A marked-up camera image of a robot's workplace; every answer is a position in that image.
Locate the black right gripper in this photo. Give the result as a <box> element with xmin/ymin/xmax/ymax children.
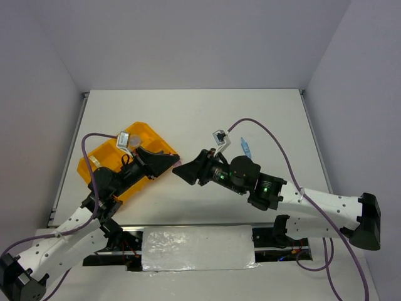
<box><xmin>172</xmin><ymin>147</ymin><xmax>246</xmax><ymax>194</ymax></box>

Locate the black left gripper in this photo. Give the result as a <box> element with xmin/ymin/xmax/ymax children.
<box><xmin>112</xmin><ymin>145</ymin><xmax>179</xmax><ymax>197</ymax></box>

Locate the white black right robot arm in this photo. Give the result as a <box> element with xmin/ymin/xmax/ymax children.
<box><xmin>172</xmin><ymin>149</ymin><xmax>381</xmax><ymax>251</ymax></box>

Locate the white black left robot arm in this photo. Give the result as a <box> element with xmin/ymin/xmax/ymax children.
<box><xmin>1</xmin><ymin>147</ymin><xmax>180</xmax><ymax>300</ymax></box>

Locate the yellow compartment bin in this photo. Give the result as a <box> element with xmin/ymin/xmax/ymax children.
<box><xmin>88</xmin><ymin>122</ymin><xmax>180</xmax><ymax>202</ymax></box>

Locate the blue highlighter pen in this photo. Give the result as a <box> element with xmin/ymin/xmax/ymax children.
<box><xmin>241</xmin><ymin>137</ymin><xmax>252</xmax><ymax>159</ymax></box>

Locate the silver foil covered panel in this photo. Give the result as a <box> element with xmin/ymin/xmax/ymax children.
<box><xmin>142</xmin><ymin>225</ymin><xmax>258</xmax><ymax>272</ymax></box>

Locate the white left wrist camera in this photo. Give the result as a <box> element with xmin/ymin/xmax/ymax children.
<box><xmin>116</xmin><ymin>131</ymin><xmax>133</xmax><ymax>157</ymax></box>

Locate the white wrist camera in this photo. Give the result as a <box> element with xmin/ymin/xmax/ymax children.
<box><xmin>116</xmin><ymin>131</ymin><xmax>133</xmax><ymax>157</ymax></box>
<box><xmin>212</xmin><ymin>129</ymin><xmax>231</xmax><ymax>155</ymax></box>

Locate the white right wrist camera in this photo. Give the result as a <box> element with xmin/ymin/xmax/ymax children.
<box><xmin>212</xmin><ymin>129</ymin><xmax>231</xmax><ymax>155</ymax></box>

